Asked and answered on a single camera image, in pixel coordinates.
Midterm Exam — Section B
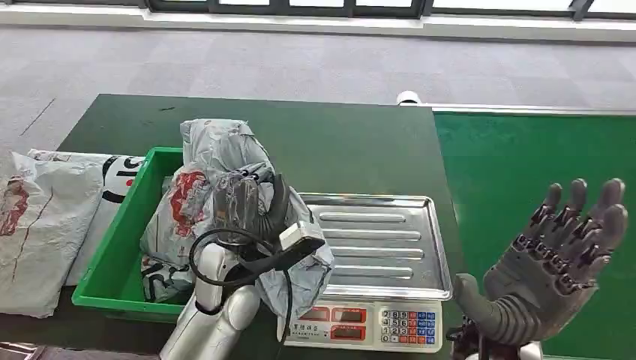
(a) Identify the plain grey plastic parcel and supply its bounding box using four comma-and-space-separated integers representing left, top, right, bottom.
179, 118, 335, 322

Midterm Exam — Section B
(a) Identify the black looped left camera cable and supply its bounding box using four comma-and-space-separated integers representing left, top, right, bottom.
188, 227, 281, 289

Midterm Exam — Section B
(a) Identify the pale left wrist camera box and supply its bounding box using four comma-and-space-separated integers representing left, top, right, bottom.
277, 220, 327, 272

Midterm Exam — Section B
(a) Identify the silver conveyor side rail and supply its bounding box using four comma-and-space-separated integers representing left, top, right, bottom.
400, 102, 636, 117

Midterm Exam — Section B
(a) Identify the dark window frame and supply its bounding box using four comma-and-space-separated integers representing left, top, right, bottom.
0, 0, 636, 23

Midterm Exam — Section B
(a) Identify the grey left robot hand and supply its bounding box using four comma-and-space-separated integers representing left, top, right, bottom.
213, 171, 293, 250

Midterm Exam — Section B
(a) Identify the grey parcel with red print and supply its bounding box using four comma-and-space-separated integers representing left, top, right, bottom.
139, 163, 220, 272
0, 151, 105, 320

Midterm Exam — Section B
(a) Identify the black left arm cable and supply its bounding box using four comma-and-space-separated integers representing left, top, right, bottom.
274, 268, 295, 360

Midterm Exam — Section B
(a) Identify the white parcel with black print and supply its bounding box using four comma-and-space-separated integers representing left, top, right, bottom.
27, 148, 146, 287

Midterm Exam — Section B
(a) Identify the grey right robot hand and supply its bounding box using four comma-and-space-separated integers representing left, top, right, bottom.
453, 178, 629, 347

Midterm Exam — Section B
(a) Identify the green plastic crate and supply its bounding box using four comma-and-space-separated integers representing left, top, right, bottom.
71, 146, 203, 325

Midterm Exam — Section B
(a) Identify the electronic scale with steel pan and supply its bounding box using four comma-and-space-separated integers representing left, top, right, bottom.
277, 192, 454, 354

